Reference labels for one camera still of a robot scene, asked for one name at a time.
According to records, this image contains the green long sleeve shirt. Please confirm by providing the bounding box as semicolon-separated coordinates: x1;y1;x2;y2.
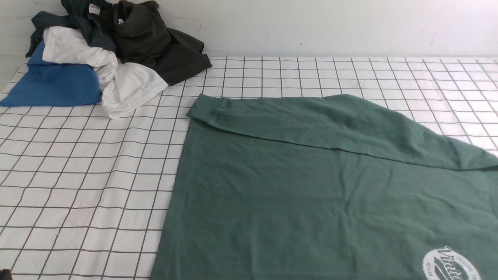
150;94;498;280

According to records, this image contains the white shirt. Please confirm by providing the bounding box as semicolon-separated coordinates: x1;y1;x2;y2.
42;26;168;119

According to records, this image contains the dark olive shirt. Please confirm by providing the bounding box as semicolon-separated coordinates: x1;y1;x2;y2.
111;0;212;86

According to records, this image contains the dark teal shirt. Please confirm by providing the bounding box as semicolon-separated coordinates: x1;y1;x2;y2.
25;0;117;58

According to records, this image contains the blue shirt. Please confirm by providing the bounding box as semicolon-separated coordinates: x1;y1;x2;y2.
0;42;101;107

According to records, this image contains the white grid pattern tablecloth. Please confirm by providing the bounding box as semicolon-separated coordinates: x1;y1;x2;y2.
0;57;498;280

